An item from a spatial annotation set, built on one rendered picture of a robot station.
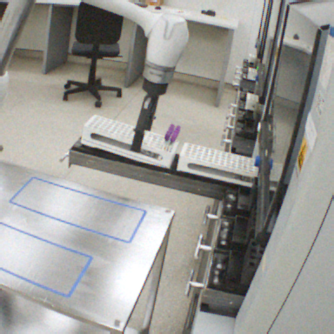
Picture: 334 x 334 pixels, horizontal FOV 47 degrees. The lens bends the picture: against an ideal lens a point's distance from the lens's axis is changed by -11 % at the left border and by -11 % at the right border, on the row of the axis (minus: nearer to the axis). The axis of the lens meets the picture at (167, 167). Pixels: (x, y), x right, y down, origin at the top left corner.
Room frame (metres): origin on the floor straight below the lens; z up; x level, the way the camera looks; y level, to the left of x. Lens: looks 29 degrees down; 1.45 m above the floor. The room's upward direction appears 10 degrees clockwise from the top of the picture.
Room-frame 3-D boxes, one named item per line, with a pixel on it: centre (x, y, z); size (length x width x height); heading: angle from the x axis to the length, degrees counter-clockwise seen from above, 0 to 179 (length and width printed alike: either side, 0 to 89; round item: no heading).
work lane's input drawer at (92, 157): (1.20, -0.01, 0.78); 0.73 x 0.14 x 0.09; 83
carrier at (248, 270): (0.72, -0.22, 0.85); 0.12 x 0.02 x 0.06; 172
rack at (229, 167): (1.18, -0.18, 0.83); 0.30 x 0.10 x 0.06; 83
